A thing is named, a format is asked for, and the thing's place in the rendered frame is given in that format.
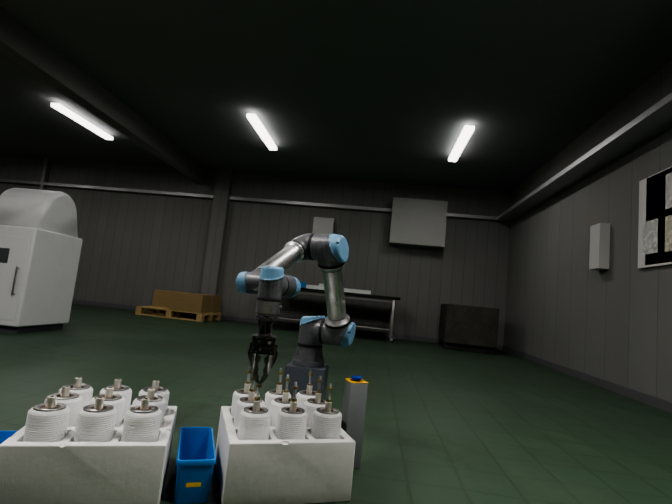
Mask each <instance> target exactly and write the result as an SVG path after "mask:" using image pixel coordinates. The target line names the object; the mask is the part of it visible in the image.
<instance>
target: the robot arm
mask: <svg viewBox="0 0 672 504"><path fill-rule="evenodd" d="M348 253H349V247H348V243H347V240H346V238H345V237H344V236H342V235H338V234H318V233H308V234H304V235H301V236H298V237H296V238H294V239H292V240H291V241H289V242H288V243H286V244H285V246H284V248H283V249H282V250H281V251H279V252H278V253H276V254H275V255H274V256H272V257H271V258H270V259H268V260H267V261H265V262H264V263H263V264H261V265H260V266H259V267H257V268H256V269H254V270H253V271H252V272H248V271H246V272H241V273H239V274H238V276H237V278H236V288H237V290H238V291H239V292H242V293H247V294H258V296H257V302H256V311H255V312H256V313H257V314H256V317H255V318H257V319H258V324H257V333H256V334H255V333H254V334H253V336H252V342H250V347H249V349H248V358H249V361H250V367H251V371H252V375H253V378H254V380H255V382H256V383H258V379H259V375H258V370H259V367H258V363H259V362H260V359H261V356H260V355H258V354H264V355H267V356H265V357H264V363H265V367H264V369H263V375H262V378H261V384H262V383H263V382H264V381H265V380H266V379H267V377H268V375H269V373H270V371H271V369H272V367H273V365H274V363H275V361H276V359H277V356H278V349H277V348H278V345H276V343H275V341H276V340H277V339H276V335H272V325H273V320H278V317H279V316H277V315H279V312H280V309H279V308H282V305H280V303H281V297H285V298H292V297H295V296H297V295H298V294H299V292H300V289H301V284H300V282H299V280H298V279H297V278H296V277H293V276H291V275H285V274H284V272H285V271H286V270H287V269H288V268H289V267H291V266H292V265H293V264H294V263H299V262H301V261H302V260H314V261H317V262H318V267H319V268H320V269H322V273H323V282H324V290H325V299H326V308H327V317H326V318H325V316H303V317H302V318H301V320H300V325H299V326H300V327H299V336H298V346H297V349H296V352H295V354H294V356H293V359H292V364H293V365H295V366H299V367H306V368H323V367H324V357H323V352H322V345H323V344H325V345H331V346H338V347H349V346H350V345H351V344H352V342H353V339H354V336H355V330H356V325H355V323H354V322H350V316H349V315H348V314H346V305H345V295H344V285H343V274H342V267H343V266H344V265H345V262H346V261H347V260H348V256H349V254H348Z"/></svg>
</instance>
